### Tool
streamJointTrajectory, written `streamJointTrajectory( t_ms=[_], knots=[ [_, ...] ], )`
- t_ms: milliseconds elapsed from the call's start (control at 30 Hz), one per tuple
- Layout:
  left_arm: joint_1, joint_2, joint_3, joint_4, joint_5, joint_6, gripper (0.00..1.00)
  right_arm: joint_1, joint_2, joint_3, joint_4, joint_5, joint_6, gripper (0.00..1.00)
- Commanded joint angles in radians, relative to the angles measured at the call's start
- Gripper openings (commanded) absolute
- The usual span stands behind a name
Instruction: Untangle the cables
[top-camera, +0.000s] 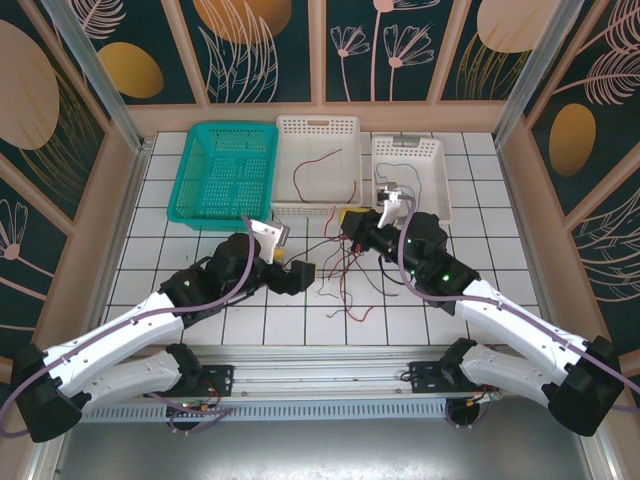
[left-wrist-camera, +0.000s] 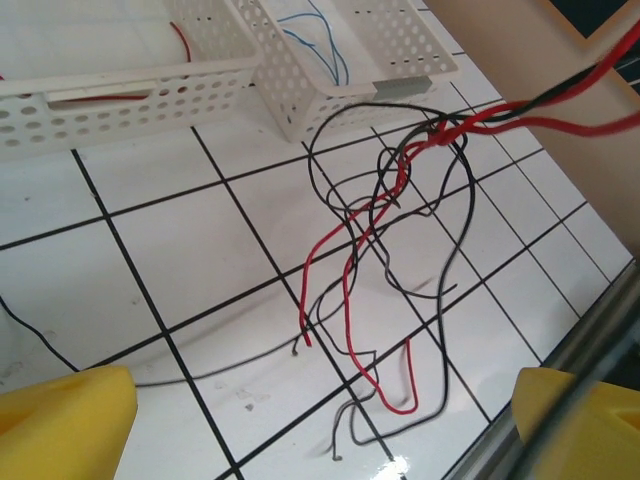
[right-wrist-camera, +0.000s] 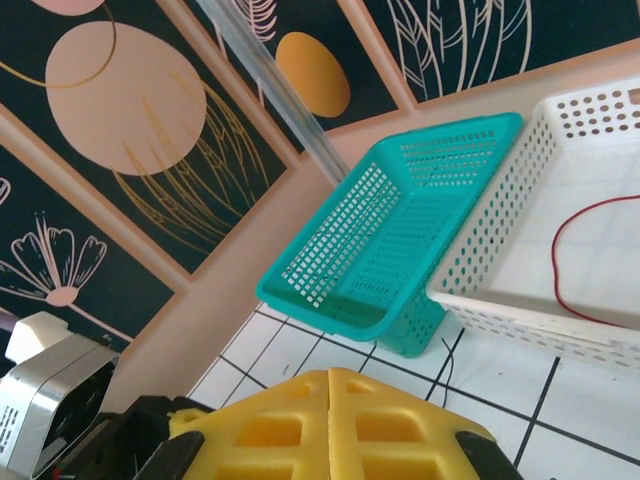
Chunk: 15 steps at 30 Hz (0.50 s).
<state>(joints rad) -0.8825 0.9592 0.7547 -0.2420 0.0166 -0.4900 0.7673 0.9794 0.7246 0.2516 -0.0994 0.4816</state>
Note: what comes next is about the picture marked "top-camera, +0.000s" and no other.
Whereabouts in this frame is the grey slotted cable duct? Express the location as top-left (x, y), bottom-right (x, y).
top-left (67, 399), bottom-right (451, 422)

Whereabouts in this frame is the dark red wire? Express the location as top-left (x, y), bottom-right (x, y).
top-left (292, 146), bottom-right (362, 205)

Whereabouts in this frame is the aluminium side rail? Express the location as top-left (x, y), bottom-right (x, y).
top-left (493, 134), bottom-right (569, 359)
top-left (74, 139), bottom-right (151, 364)

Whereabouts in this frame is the bright red wire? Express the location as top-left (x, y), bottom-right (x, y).
top-left (324, 202), bottom-right (361, 251)

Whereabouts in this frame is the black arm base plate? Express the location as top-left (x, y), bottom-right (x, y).
top-left (408, 360), bottom-right (502, 396)
top-left (143, 364), bottom-right (236, 399)

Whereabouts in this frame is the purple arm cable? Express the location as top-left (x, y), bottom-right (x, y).
top-left (398, 197), bottom-right (640, 431)
top-left (0, 214), bottom-right (237, 440)

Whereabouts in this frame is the aluminium corner post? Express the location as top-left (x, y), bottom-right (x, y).
top-left (40, 0), bottom-right (147, 154)
top-left (493, 0), bottom-right (569, 149)

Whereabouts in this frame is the large white plastic basket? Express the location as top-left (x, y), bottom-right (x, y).
top-left (270, 114), bottom-right (365, 219)

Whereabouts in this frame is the small white plastic basket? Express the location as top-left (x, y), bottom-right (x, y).
top-left (370, 132), bottom-right (454, 234)

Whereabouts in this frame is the blue wire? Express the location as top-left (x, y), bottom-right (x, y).
top-left (374, 161), bottom-right (424, 202)

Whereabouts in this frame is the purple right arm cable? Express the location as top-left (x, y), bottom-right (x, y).
top-left (398, 197), bottom-right (640, 431)

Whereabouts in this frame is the grey metal sheet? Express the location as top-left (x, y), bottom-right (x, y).
top-left (29, 394), bottom-right (616, 480)

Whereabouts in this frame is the aluminium front rail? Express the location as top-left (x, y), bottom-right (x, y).
top-left (47, 344), bottom-right (599, 401)

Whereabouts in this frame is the teal plastic basket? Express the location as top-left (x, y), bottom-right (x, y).
top-left (165, 122), bottom-right (280, 232)

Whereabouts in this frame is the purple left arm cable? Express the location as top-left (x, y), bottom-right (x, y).
top-left (0, 214), bottom-right (237, 440)

